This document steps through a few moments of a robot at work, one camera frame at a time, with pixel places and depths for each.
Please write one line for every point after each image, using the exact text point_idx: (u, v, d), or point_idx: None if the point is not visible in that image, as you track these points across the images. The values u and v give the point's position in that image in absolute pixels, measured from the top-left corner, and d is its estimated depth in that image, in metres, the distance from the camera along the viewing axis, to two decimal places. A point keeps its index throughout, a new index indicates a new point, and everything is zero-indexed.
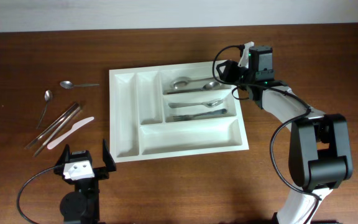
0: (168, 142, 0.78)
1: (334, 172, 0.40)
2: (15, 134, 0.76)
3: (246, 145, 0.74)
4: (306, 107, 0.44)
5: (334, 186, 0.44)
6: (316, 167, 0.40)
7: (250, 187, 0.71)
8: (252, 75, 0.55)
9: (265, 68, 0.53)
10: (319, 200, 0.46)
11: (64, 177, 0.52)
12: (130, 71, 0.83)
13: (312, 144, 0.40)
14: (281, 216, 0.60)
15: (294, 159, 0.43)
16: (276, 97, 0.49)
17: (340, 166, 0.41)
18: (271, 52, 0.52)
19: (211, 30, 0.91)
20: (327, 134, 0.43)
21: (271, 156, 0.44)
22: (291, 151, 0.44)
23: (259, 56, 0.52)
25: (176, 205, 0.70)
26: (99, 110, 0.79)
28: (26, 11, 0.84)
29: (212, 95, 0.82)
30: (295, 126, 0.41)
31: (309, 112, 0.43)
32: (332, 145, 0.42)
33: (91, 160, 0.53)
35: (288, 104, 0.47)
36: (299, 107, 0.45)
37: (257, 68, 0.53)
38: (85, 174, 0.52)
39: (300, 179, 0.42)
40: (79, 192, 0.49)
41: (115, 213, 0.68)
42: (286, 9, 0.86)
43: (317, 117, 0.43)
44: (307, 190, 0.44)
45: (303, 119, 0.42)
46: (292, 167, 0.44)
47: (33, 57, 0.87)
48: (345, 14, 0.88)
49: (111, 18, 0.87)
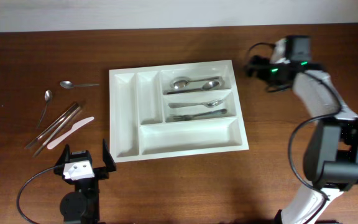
0: (168, 142, 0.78)
1: (347, 173, 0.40)
2: (14, 134, 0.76)
3: (246, 145, 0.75)
4: (337, 106, 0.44)
5: (345, 190, 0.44)
6: (330, 165, 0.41)
7: (250, 187, 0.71)
8: (288, 58, 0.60)
9: (301, 53, 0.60)
10: (327, 200, 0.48)
11: (64, 177, 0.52)
12: (130, 71, 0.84)
13: (333, 143, 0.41)
14: (284, 214, 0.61)
15: (312, 154, 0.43)
16: (309, 84, 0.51)
17: (355, 168, 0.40)
18: (306, 38, 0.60)
19: (211, 30, 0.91)
20: (352, 137, 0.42)
21: (288, 147, 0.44)
22: (311, 145, 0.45)
23: (294, 40, 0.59)
25: (177, 205, 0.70)
26: (99, 110, 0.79)
28: (25, 11, 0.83)
29: (212, 95, 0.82)
30: (322, 122, 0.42)
31: (339, 111, 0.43)
32: (355, 149, 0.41)
33: (91, 160, 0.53)
35: (320, 95, 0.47)
36: (330, 101, 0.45)
37: (293, 51, 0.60)
38: (85, 174, 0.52)
39: (311, 173, 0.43)
40: (79, 192, 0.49)
41: (116, 213, 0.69)
42: (286, 10, 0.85)
43: (347, 119, 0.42)
44: (316, 187, 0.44)
45: (332, 119, 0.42)
46: (307, 162, 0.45)
47: (33, 57, 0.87)
48: (347, 14, 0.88)
49: (110, 18, 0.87)
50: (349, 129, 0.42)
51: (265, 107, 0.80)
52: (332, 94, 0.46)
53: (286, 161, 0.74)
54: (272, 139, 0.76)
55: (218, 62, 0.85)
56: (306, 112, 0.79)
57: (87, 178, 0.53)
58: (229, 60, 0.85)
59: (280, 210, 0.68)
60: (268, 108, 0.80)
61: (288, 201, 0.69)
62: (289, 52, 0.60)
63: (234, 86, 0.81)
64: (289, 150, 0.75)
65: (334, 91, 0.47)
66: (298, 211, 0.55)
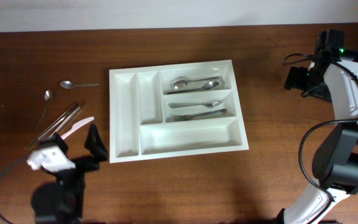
0: (168, 142, 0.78)
1: (354, 175, 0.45)
2: (14, 135, 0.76)
3: (246, 145, 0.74)
4: None
5: (351, 192, 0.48)
6: (339, 166, 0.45)
7: (250, 187, 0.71)
8: (321, 50, 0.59)
9: (335, 44, 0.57)
10: (332, 202, 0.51)
11: (45, 168, 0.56)
12: (130, 71, 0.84)
13: (348, 148, 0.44)
14: (289, 214, 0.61)
15: (324, 155, 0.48)
16: (341, 78, 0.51)
17: None
18: (342, 33, 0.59)
19: (211, 30, 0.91)
20: None
21: (301, 144, 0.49)
22: (323, 144, 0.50)
23: (328, 33, 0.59)
25: (176, 205, 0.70)
26: (99, 110, 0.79)
28: (25, 11, 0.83)
29: (212, 95, 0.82)
30: (341, 126, 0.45)
31: None
32: None
33: (63, 145, 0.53)
35: (350, 91, 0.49)
36: None
37: (327, 43, 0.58)
38: (57, 163, 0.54)
39: (321, 170, 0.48)
40: (56, 186, 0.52)
41: (115, 213, 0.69)
42: (288, 9, 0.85)
43: None
44: (324, 186, 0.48)
45: (353, 124, 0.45)
46: (319, 161, 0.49)
47: (33, 57, 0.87)
48: (348, 14, 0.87)
49: (110, 18, 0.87)
50: None
51: (265, 107, 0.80)
52: None
53: (286, 161, 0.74)
54: (272, 139, 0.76)
55: (218, 62, 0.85)
56: (306, 113, 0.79)
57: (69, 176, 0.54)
58: (229, 60, 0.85)
59: (280, 210, 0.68)
60: (268, 108, 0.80)
61: (288, 201, 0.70)
62: (322, 45, 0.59)
63: (234, 86, 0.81)
64: (289, 150, 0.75)
65: None
66: (301, 212, 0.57)
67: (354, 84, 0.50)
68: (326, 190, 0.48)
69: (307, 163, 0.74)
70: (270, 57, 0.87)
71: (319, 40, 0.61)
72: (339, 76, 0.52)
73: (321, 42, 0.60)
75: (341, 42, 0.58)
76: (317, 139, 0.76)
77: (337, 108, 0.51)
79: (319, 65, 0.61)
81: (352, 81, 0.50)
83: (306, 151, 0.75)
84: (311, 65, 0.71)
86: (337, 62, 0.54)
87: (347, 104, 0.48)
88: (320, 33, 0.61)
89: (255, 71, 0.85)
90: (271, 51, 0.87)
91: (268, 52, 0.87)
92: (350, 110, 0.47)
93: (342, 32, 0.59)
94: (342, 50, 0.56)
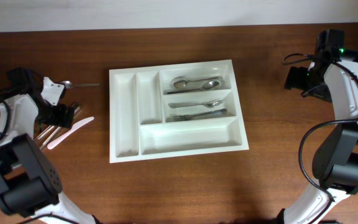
0: (168, 142, 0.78)
1: (354, 175, 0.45)
2: None
3: (246, 145, 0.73)
4: None
5: (352, 192, 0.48)
6: (339, 167, 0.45)
7: (250, 187, 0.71)
8: (322, 50, 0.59)
9: (335, 44, 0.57)
10: (332, 202, 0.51)
11: None
12: (130, 71, 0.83)
13: (348, 148, 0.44)
14: (289, 213, 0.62)
15: (323, 155, 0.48)
16: (340, 78, 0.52)
17: None
18: (342, 33, 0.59)
19: (211, 29, 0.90)
20: None
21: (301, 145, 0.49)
22: (322, 144, 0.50)
23: (329, 32, 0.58)
25: (176, 205, 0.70)
26: (99, 110, 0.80)
28: (24, 11, 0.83)
29: (213, 95, 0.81)
30: (340, 126, 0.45)
31: None
32: None
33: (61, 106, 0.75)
35: (350, 91, 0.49)
36: None
37: (327, 43, 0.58)
38: None
39: (321, 172, 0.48)
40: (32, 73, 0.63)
41: (115, 213, 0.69)
42: (288, 9, 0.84)
43: None
44: (324, 186, 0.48)
45: (353, 124, 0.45)
46: (317, 162, 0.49)
47: (33, 56, 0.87)
48: (348, 14, 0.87)
49: (110, 18, 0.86)
50: None
51: (265, 107, 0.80)
52: None
53: (286, 161, 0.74)
54: (272, 139, 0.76)
55: (218, 62, 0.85)
56: (306, 112, 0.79)
57: (49, 109, 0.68)
58: (229, 60, 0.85)
59: (281, 210, 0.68)
60: (267, 108, 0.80)
61: (288, 201, 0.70)
62: (323, 44, 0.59)
63: (234, 86, 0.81)
64: (288, 150, 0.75)
65: None
66: (302, 212, 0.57)
67: (353, 84, 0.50)
68: (325, 190, 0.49)
69: (307, 163, 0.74)
70: (270, 57, 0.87)
71: (319, 40, 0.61)
72: (339, 76, 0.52)
73: (321, 42, 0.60)
75: (342, 42, 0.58)
76: (317, 139, 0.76)
77: (337, 108, 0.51)
79: (319, 65, 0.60)
81: (352, 81, 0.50)
83: (306, 152, 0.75)
84: (311, 65, 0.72)
86: (336, 62, 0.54)
87: (347, 104, 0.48)
88: (320, 33, 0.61)
89: (255, 71, 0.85)
90: (271, 51, 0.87)
91: (269, 52, 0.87)
92: (350, 110, 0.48)
93: (343, 32, 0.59)
94: (342, 50, 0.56)
